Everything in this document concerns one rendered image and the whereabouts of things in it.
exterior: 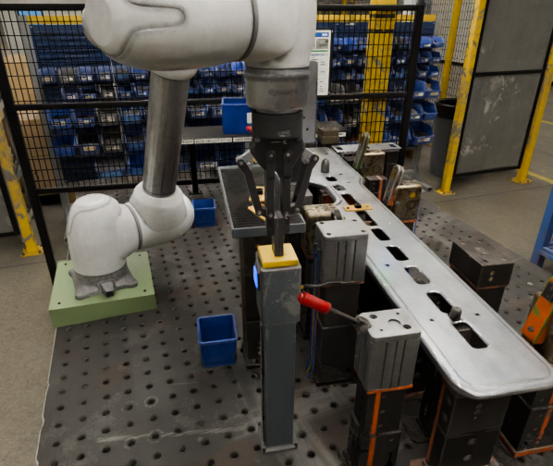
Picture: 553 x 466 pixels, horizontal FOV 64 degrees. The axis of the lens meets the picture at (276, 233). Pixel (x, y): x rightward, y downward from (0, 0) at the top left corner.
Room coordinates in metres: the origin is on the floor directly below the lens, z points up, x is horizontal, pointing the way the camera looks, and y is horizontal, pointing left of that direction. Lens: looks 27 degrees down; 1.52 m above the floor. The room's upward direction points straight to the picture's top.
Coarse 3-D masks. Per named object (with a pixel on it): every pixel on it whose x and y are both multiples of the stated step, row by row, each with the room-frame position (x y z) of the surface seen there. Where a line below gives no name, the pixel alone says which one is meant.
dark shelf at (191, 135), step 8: (184, 128) 2.07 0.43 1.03; (192, 128) 2.07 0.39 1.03; (200, 128) 2.07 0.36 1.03; (208, 128) 2.07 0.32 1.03; (216, 128) 2.07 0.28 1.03; (344, 128) 2.07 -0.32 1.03; (184, 136) 1.92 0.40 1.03; (192, 136) 1.92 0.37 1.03; (200, 136) 1.92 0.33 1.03; (208, 136) 1.92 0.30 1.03; (216, 136) 1.92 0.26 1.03; (224, 136) 1.92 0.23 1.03; (232, 136) 1.92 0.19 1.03; (240, 136) 1.93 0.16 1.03; (248, 136) 1.93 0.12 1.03; (344, 136) 2.01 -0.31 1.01; (184, 144) 1.88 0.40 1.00; (192, 144) 1.89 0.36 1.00
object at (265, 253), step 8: (264, 248) 0.67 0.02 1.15; (288, 248) 0.67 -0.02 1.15; (264, 256) 0.64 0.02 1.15; (272, 256) 0.64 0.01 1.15; (280, 256) 0.64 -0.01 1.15; (288, 256) 0.64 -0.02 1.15; (296, 256) 0.64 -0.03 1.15; (264, 264) 0.62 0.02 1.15; (272, 264) 0.62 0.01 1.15; (280, 264) 0.62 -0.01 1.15; (288, 264) 0.63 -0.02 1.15; (296, 264) 0.63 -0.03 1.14
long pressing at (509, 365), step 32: (320, 160) 1.67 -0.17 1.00; (352, 192) 1.32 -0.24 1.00; (384, 224) 1.09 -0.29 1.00; (384, 256) 0.91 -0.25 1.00; (416, 256) 0.91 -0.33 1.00; (384, 288) 0.77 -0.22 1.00; (416, 288) 0.77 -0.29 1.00; (448, 288) 0.77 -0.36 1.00; (416, 320) 0.67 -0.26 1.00; (448, 320) 0.67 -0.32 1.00; (480, 320) 0.67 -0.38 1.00; (448, 352) 0.58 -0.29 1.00; (480, 352) 0.58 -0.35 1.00; (512, 352) 0.58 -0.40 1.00; (448, 384) 0.52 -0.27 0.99; (480, 384) 0.51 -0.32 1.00; (512, 384) 0.51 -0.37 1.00; (544, 384) 0.51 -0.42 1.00
